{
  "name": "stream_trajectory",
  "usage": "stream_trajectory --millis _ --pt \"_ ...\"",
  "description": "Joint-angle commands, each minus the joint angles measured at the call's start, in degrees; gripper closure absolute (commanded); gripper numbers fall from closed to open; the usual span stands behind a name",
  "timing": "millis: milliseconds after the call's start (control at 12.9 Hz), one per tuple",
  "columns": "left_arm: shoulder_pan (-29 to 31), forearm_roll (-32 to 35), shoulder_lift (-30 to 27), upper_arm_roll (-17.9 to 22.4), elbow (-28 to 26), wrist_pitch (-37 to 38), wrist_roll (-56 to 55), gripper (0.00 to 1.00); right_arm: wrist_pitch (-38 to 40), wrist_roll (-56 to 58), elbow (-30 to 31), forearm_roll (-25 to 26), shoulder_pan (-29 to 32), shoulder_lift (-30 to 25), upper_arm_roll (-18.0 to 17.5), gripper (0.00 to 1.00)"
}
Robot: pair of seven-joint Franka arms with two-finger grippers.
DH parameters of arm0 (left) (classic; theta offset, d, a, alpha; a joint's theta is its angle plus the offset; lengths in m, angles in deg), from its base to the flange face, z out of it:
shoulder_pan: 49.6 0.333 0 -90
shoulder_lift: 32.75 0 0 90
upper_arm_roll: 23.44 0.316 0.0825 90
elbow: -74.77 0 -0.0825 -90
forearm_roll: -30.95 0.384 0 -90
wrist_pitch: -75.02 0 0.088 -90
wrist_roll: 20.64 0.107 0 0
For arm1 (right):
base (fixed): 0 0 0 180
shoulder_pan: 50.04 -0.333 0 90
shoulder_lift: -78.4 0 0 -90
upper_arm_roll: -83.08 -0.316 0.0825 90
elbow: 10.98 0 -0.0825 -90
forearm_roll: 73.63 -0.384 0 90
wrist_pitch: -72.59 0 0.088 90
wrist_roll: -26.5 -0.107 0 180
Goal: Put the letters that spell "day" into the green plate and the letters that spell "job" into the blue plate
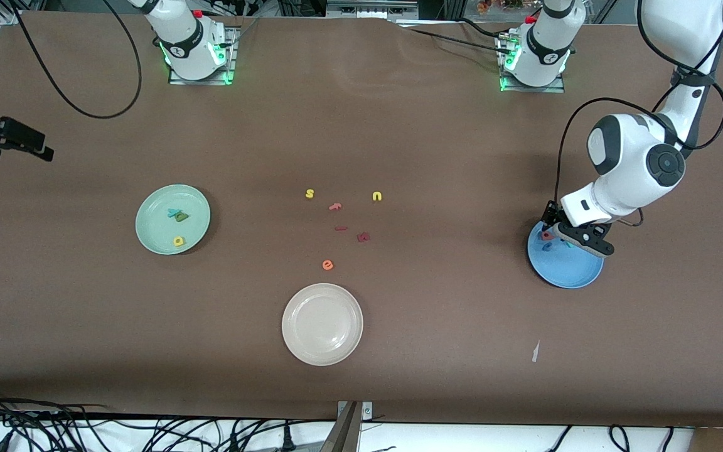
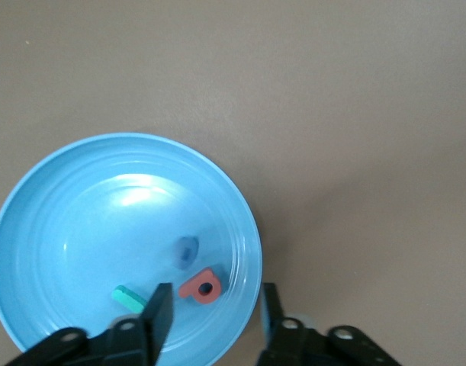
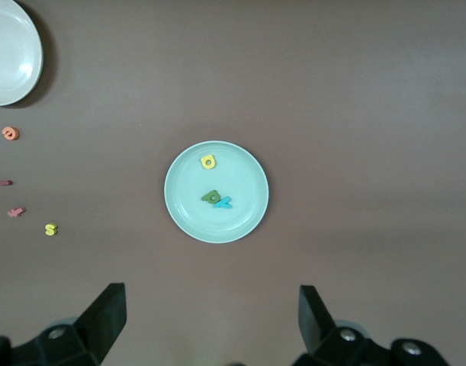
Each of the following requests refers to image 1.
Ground blue plate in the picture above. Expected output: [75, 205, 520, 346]
[527, 218, 605, 289]

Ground green plate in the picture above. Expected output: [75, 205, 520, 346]
[135, 184, 212, 256]

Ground orange background objects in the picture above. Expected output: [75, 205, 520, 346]
[478, 0, 528, 14]

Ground beige plate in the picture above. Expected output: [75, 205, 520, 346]
[281, 282, 364, 367]

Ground aluminium background profile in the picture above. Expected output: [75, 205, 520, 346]
[326, 0, 419, 19]

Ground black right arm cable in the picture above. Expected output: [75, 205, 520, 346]
[0, 0, 144, 119]

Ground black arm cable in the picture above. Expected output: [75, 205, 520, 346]
[555, 0, 723, 228]
[0, 0, 144, 119]

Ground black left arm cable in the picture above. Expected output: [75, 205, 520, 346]
[555, 0, 723, 228]

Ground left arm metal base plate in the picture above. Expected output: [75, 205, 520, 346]
[498, 35, 566, 94]

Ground looped black cable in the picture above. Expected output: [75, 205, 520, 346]
[608, 424, 632, 452]

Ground short black table cable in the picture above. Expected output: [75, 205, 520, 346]
[459, 18, 513, 40]

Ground long black table cable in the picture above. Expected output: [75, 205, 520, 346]
[407, 28, 510, 56]

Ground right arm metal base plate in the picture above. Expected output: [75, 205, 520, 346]
[168, 25, 238, 85]

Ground tangled black cables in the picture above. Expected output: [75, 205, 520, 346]
[0, 386, 337, 452]

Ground small aluminium bracket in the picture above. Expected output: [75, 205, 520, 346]
[338, 402, 373, 422]

